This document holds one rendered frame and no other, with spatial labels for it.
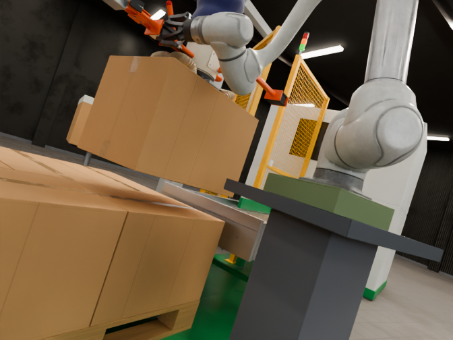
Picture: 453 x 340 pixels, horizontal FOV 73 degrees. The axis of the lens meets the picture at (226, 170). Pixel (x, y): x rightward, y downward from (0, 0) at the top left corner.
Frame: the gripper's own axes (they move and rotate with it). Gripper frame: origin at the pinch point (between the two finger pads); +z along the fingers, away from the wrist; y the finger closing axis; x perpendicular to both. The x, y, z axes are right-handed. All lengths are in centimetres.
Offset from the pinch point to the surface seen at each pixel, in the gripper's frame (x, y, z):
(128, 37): 416, -241, 707
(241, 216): 63, 61, -25
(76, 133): 57, 50, 137
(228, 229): 63, 70, -19
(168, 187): 63, 62, 30
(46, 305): -20, 95, -21
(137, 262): 8, 84, -21
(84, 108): 57, 29, 138
